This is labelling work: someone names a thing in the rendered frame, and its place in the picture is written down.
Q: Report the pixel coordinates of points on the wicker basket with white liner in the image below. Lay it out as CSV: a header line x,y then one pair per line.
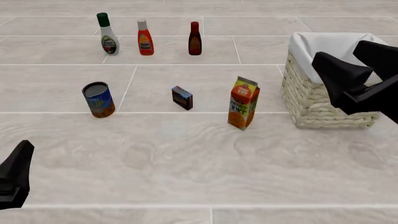
x,y
308,105

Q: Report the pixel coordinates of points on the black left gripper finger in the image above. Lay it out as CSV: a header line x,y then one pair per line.
x,y
18,163

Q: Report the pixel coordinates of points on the tin can with blue label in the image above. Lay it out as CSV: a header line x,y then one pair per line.
x,y
99,100

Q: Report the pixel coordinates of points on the white bottle with green cap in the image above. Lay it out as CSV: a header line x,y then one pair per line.
x,y
109,39

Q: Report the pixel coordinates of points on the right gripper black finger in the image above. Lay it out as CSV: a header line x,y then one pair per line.
x,y
339,74
381,58

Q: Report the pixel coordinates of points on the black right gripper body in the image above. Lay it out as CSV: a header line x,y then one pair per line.
x,y
385,93

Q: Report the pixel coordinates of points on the red bottle with white cap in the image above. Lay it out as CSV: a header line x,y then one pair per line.
x,y
145,43

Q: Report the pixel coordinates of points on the orange juice carton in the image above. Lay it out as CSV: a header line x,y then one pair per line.
x,y
242,105

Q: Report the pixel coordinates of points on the small dark brown pudding box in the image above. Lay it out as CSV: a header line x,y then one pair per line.
x,y
183,99

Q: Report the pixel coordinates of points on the dark red sauce bottle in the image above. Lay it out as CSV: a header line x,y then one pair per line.
x,y
195,42

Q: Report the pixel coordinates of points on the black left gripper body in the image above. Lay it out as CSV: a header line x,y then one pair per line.
x,y
11,196

